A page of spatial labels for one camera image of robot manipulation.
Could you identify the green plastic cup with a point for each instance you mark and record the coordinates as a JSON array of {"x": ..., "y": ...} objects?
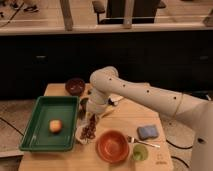
[{"x": 140, "y": 152}]

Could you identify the dark maroon bowl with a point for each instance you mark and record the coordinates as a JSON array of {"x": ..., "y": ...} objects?
[{"x": 75, "y": 86}]

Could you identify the orange bowl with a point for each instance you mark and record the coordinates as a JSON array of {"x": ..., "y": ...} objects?
[{"x": 112, "y": 147}]

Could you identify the small metal cup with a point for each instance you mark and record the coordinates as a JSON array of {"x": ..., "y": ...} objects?
[{"x": 83, "y": 103}]

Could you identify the yellow-handled spatula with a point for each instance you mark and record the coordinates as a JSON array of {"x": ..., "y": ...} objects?
[{"x": 107, "y": 112}]

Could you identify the yellow-red apple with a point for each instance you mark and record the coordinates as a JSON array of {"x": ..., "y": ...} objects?
[{"x": 55, "y": 126}]

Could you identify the blue sponge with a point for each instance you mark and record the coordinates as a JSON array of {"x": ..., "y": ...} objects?
[{"x": 148, "y": 131}]

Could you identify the green plastic tray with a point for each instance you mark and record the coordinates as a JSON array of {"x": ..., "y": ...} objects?
[{"x": 37, "y": 136}]

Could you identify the silver fork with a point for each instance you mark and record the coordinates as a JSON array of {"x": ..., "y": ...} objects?
[{"x": 134, "y": 140}]

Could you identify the white paper cup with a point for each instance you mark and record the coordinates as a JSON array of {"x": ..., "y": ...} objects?
[{"x": 78, "y": 134}]

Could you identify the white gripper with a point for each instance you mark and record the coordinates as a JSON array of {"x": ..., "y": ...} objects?
[{"x": 94, "y": 110}]

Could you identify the black office chair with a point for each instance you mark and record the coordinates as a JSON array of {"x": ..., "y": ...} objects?
[{"x": 127, "y": 11}]

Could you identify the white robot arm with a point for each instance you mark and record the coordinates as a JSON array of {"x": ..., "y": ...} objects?
[{"x": 194, "y": 112}]

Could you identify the dark red grape bunch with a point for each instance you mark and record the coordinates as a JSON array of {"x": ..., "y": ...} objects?
[{"x": 88, "y": 131}]

